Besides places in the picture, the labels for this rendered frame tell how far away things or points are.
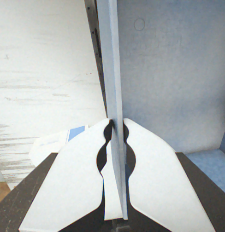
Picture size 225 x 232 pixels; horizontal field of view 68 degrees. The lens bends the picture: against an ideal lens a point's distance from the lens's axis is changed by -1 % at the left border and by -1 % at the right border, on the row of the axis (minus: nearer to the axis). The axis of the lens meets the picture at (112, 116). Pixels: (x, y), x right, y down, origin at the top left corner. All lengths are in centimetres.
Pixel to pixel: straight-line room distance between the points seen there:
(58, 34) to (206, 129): 44
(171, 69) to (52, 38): 41
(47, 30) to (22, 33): 7
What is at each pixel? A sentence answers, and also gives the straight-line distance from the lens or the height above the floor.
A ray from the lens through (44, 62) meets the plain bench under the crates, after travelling 55.
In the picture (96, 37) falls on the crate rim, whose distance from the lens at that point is 31.
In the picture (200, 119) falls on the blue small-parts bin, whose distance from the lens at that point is 22.
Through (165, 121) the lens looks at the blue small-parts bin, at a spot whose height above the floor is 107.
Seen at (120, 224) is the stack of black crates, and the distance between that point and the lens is 141.
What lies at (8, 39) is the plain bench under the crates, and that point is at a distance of 57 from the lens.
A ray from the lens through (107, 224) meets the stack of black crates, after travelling 173.
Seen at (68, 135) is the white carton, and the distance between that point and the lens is 60.
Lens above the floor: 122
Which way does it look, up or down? 60 degrees down
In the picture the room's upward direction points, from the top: 167 degrees clockwise
